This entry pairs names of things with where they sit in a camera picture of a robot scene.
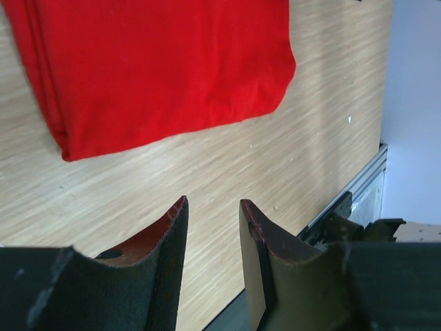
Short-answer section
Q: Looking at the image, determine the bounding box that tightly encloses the red t shirt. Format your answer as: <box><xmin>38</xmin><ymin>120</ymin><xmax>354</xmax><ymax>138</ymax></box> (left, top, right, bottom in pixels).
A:
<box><xmin>2</xmin><ymin>1</ymin><xmax>296</xmax><ymax>161</ymax></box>

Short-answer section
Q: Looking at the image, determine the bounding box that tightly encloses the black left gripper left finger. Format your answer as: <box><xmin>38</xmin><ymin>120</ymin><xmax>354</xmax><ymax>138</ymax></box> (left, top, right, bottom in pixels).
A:
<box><xmin>1</xmin><ymin>197</ymin><xmax>189</xmax><ymax>330</ymax></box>

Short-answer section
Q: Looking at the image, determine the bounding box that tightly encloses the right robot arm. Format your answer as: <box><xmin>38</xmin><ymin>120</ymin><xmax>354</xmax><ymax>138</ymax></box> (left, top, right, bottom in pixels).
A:
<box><xmin>324</xmin><ymin>214</ymin><xmax>407</xmax><ymax>243</ymax></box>

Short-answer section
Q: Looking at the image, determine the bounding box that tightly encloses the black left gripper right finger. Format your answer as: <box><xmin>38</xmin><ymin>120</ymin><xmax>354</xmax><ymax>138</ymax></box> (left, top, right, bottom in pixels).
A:
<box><xmin>239</xmin><ymin>199</ymin><xmax>440</xmax><ymax>330</ymax></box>

